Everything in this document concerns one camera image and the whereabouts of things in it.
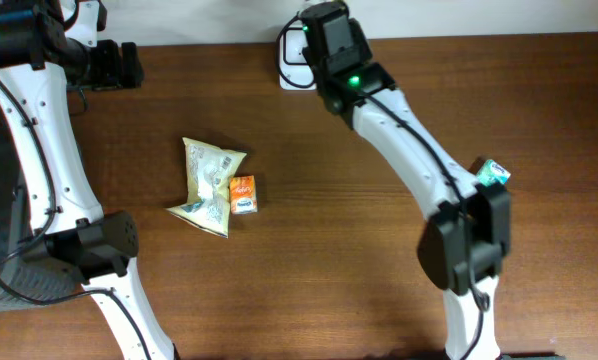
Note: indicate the dark grey plastic basket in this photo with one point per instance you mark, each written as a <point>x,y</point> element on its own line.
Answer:
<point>29,280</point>

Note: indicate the orange small carton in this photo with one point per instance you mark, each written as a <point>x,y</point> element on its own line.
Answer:
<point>243,196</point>

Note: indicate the beige snack bag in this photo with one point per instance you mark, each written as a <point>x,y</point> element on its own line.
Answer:
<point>209,170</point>

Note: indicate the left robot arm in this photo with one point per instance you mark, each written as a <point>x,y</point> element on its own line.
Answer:
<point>56,242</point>

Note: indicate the teal tissue pack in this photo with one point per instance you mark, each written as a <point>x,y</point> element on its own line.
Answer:
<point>489,172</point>

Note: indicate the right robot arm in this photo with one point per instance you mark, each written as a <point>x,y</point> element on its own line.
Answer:
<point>467,232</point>

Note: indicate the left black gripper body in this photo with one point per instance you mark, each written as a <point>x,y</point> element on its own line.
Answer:
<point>104,67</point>

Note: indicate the white barcode scanner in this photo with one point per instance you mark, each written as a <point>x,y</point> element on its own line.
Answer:
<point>295,73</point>

